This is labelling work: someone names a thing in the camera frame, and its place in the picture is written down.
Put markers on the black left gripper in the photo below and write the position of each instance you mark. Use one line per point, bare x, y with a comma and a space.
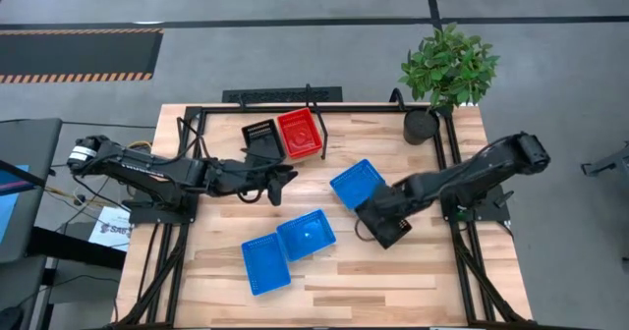
243, 179

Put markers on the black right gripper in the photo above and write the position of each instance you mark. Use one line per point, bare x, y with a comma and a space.
390, 200

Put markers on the black plastic basket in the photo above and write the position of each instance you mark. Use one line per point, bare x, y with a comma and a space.
390, 232
260, 133

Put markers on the blue plastic basket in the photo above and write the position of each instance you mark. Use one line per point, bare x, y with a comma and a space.
306, 235
265, 263
354, 180

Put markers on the red plastic basket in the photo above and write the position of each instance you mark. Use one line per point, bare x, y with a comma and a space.
300, 133

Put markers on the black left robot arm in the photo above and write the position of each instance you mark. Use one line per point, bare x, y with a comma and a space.
147, 170

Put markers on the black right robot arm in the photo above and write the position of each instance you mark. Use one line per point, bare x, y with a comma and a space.
472, 173

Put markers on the black perforated panel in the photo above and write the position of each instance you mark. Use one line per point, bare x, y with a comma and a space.
282, 94

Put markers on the green potted plant black pot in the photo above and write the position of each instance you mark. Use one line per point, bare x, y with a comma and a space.
447, 67

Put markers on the white printed paper sheet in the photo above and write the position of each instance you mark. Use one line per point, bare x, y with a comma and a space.
110, 229

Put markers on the black desk beam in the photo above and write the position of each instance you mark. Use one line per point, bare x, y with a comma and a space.
74, 249

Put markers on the black mat hazard-striped edges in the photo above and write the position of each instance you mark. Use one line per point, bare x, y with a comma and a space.
74, 55

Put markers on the grey desk top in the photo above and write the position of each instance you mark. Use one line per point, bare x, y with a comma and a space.
29, 138

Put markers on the black slim bar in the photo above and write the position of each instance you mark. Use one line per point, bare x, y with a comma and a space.
24, 175

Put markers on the blue flat sheet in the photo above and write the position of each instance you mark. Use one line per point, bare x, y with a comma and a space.
7, 207

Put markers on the black aluminium table frame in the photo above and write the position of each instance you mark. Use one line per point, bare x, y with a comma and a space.
368, 109

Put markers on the black curved bracket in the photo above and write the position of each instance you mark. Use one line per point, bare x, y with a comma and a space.
397, 94

